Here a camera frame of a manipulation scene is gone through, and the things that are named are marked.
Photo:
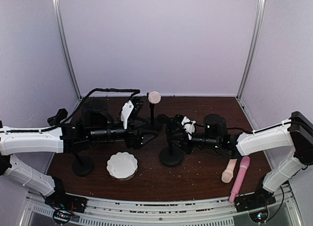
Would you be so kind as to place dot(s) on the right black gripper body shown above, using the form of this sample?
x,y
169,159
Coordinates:
x,y
185,140

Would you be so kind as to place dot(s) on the circuit board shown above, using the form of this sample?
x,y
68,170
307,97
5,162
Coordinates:
x,y
259,216
62,216

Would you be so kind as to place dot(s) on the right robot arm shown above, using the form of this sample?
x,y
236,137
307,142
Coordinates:
x,y
295,132

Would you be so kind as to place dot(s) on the white scalloped dish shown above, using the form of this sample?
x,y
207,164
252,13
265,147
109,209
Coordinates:
x,y
122,166

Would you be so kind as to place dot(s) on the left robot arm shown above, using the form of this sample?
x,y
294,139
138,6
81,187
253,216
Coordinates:
x,y
95,125

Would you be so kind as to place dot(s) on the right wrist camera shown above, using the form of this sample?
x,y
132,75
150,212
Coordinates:
x,y
185,125

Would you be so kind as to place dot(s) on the right circuit board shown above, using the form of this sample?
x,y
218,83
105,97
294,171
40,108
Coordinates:
x,y
259,216

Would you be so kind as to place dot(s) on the short black mic stand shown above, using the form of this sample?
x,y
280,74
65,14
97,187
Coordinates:
x,y
152,111

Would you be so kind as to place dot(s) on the tall black mic stand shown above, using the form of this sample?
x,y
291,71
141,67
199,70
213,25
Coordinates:
x,y
82,165
170,156

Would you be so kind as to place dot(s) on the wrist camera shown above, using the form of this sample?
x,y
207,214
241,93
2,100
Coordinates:
x,y
130,110
185,125

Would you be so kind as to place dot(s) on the aluminium frame post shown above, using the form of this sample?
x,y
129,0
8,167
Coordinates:
x,y
65,49
260,10

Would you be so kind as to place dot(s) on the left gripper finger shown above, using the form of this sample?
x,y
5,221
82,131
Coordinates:
x,y
146,125
146,137

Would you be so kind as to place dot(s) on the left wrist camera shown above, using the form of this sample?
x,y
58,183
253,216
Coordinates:
x,y
130,110

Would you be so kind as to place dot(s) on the left aluminium frame post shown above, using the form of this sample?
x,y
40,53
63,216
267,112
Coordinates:
x,y
65,49

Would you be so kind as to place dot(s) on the beige microphone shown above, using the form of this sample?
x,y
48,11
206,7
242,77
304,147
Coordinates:
x,y
154,97
227,174

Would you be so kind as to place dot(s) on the left circuit board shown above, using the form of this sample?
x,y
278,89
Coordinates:
x,y
62,216

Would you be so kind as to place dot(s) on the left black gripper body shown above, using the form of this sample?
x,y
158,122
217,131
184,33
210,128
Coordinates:
x,y
136,140

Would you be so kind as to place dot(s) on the right aluminium frame post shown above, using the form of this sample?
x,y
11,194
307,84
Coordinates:
x,y
260,10

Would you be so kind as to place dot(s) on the pink microphone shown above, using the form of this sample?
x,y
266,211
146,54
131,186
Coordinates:
x,y
244,164

